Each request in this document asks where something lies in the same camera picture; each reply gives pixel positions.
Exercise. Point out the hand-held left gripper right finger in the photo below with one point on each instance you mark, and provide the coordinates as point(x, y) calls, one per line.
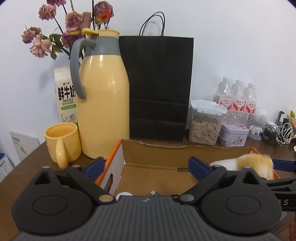
point(197, 168)

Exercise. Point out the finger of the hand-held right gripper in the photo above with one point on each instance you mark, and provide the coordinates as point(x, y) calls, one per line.
point(282, 182)
point(285, 165)

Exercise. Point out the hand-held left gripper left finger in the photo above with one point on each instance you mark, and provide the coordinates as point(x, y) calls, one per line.
point(96, 166)

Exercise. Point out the white and yellow plush toy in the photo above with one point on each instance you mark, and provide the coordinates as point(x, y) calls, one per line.
point(252, 163)

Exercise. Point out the red cardboard box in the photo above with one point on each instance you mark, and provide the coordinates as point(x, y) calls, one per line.
point(152, 157)

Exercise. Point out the yellow mug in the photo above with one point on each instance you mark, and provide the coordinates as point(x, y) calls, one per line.
point(66, 143)

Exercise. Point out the clear seed container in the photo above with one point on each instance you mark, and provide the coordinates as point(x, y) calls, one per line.
point(204, 129)

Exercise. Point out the white power adapter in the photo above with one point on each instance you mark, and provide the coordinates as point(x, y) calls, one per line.
point(271, 124)

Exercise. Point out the small black device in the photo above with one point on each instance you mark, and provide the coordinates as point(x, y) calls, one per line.
point(281, 118)

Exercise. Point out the colourful snack packet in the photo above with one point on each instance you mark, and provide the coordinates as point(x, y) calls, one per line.
point(293, 118)

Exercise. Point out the printed tin box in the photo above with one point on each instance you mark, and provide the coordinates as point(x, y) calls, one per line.
point(233, 135)

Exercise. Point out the white robot toy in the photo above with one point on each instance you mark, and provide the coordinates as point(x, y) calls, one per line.
point(257, 125)

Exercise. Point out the yellow thermos jug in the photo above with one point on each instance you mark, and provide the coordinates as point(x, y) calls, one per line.
point(104, 104)

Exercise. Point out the red label water bottle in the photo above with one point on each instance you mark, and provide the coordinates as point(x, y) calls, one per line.
point(238, 102)
point(251, 104)
point(223, 97)

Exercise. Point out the white printed board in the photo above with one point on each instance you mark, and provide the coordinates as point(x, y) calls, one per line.
point(24, 146)

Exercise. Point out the white milk carton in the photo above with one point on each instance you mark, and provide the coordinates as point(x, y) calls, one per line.
point(64, 97)

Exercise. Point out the printed white packet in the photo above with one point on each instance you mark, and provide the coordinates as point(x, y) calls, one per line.
point(4, 162)

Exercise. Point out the black paper bag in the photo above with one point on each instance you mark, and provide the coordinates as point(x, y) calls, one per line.
point(159, 81)

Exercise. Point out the dried pink rose bouquet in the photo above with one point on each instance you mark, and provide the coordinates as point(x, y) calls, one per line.
point(74, 20)

